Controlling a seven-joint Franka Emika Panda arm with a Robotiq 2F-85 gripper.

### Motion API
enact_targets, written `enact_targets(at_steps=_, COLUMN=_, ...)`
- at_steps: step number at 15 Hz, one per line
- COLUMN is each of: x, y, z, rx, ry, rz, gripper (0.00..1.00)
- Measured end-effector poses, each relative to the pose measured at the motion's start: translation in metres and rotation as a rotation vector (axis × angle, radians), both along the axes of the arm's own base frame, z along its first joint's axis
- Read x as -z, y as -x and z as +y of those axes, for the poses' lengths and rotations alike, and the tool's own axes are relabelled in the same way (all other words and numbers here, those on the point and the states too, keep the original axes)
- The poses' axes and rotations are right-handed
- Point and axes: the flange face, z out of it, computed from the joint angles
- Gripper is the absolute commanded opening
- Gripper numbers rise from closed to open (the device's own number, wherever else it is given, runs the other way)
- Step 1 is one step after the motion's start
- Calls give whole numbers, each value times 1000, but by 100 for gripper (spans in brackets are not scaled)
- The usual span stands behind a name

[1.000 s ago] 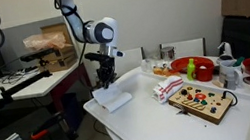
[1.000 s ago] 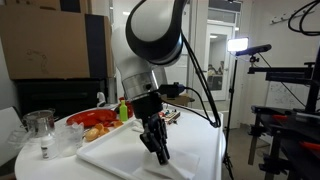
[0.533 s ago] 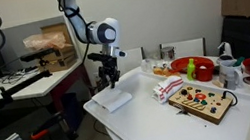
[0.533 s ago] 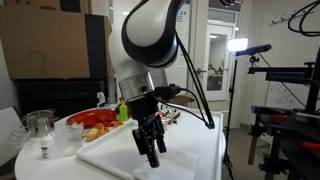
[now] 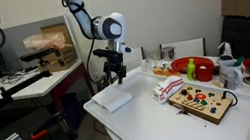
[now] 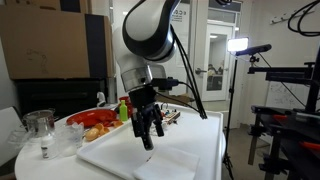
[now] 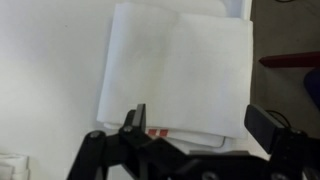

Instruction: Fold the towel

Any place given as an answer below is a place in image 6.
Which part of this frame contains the small orange toy food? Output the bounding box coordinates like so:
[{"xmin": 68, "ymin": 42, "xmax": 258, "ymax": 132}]
[{"xmin": 112, "ymin": 119, "xmax": 124, "ymax": 129}]

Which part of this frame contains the white plastic tray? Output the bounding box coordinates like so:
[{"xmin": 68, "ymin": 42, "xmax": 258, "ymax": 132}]
[{"xmin": 75, "ymin": 106, "xmax": 225, "ymax": 180}]

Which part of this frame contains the orange toy croissant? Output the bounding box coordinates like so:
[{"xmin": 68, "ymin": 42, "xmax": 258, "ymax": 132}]
[{"xmin": 93, "ymin": 122, "xmax": 111, "ymax": 136}]

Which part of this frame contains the white door with window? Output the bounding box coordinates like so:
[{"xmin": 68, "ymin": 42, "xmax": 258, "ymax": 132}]
[{"xmin": 200, "ymin": 23, "xmax": 234, "ymax": 103}]

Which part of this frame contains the small white bottle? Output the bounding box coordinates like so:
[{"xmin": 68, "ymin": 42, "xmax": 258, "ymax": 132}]
[{"xmin": 40, "ymin": 134, "xmax": 58, "ymax": 160}]

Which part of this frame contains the black camera rig arm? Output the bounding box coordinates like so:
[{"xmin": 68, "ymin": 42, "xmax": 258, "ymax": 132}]
[{"xmin": 247, "ymin": 46, "xmax": 320, "ymax": 114}]

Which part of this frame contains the brown box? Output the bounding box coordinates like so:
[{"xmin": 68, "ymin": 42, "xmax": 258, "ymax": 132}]
[{"xmin": 156, "ymin": 94, "xmax": 195, "ymax": 107}]

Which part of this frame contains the yellow toy lemon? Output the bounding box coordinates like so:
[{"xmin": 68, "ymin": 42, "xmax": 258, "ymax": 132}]
[{"xmin": 84, "ymin": 127, "xmax": 101, "ymax": 142}]

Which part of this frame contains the large cardboard box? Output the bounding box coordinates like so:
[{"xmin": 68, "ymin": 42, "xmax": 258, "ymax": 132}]
[{"xmin": 0, "ymin": 4, "xmax": 114, "ymax": 80}]

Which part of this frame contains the black cabinet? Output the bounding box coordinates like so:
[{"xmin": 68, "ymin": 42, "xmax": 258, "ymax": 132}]
[{"xmin": 14, "ymin": 78, "xmax": 109, "ymax": 119}]

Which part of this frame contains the green plastic bottle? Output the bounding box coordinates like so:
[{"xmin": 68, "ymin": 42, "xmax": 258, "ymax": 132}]
[{"xmin": 118, "ymin": 99, "xmax": 129, "ymax": 122}]

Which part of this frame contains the white towel with red stripes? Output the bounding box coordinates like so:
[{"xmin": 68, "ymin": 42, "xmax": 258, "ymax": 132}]
[{"xmin": 133, "ymin": 146, "xmax": 201, "ymax": 180}]

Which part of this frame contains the red bowl with food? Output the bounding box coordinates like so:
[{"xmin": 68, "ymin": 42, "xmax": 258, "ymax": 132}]
[{"xmin": 65, "ymin": 108, "xmax": 118, "ymax": 128}]

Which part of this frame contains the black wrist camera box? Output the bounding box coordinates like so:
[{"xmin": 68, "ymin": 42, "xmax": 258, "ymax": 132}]
[{"xmin": 151, "ymin": 77, "xmax": 180, "ymax": 90}]

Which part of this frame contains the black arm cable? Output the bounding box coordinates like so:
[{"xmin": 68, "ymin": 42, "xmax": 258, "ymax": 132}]
[{"xmin": 154, "ymin": 24, "xmax": 208, "ymax": 120}]

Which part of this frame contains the black light stand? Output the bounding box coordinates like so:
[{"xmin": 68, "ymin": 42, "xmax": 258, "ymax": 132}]
[{"xmin": 222, "ymin": 53, "xmax": 239, "ymax": 180}]

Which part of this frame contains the black workbench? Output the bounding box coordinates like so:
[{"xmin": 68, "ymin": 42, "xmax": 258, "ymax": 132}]
[{"xmin": 248, "ymin": 104, "xmax": 320, "ymax": 180}]

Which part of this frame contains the clear plastic container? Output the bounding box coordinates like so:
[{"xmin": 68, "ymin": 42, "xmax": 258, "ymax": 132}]
[{"xmin": 54, "ymin": 121, "xmax": 85, "ymax": 158}]

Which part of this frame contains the black hanging cable loop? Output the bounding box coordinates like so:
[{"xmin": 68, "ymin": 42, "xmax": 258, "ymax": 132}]
[{"xmin": 288, "ymin": 0, "xmax": 320, "ymax": 38}]

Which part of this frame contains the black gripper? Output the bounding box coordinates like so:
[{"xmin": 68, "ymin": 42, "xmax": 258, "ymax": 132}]
[{"xmin": 128, "ymin": 84, "xmax": 165, "ymax": 152}]

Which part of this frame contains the bright light panel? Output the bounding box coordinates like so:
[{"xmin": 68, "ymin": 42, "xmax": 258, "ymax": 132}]
[{"xmin": 227, "ymin": 37, "xmax": 250, "ymax": 53}]

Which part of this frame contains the whiteboard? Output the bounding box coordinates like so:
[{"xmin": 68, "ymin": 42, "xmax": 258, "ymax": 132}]
[{"xmin": 266, "ymin": 81, "xmax": 309, "ymax": 109}]

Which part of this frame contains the black bar camera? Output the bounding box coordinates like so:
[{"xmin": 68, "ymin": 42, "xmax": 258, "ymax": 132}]
[{"xmin": 235, "ymin": 43, "xmax": 273, "ymax": 57}]

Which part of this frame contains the wall hook rail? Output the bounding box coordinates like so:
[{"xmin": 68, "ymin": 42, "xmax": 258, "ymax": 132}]
[{"xmin": 270, "ymin": 9, "xmax": 316, "ymax": 25}]

